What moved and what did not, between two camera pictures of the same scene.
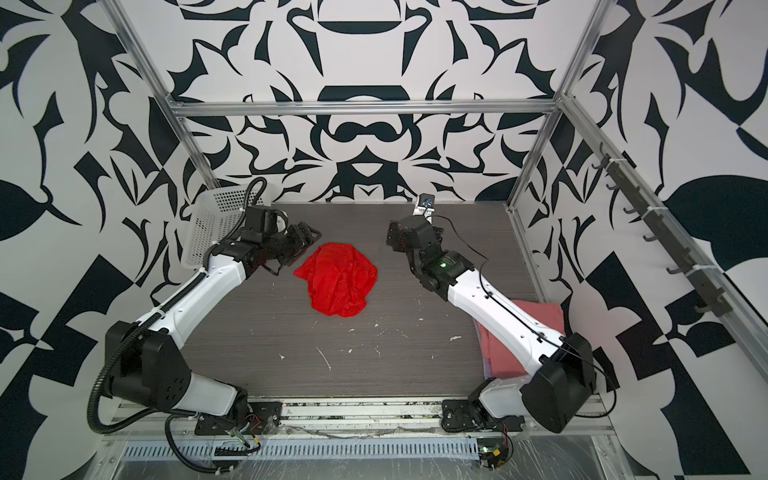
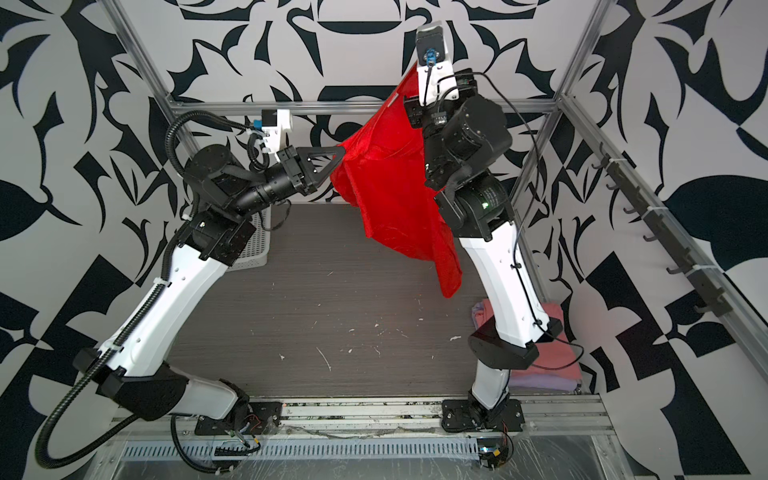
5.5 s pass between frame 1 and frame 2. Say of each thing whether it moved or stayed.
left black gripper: moved
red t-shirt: moved
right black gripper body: moved
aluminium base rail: stayed
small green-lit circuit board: stayed
